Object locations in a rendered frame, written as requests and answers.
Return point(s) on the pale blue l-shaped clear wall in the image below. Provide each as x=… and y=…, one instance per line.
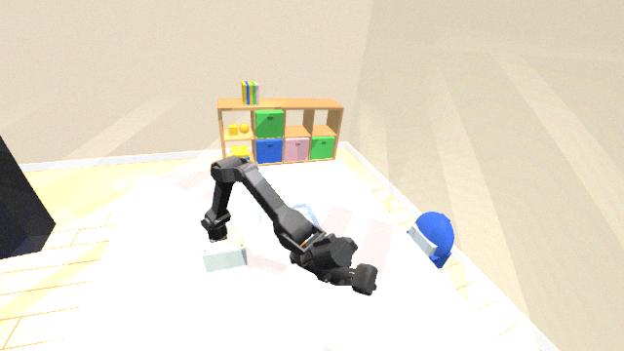
x=315, y=221

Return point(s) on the low clear corner walls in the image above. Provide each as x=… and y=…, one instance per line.
x=265, y=218

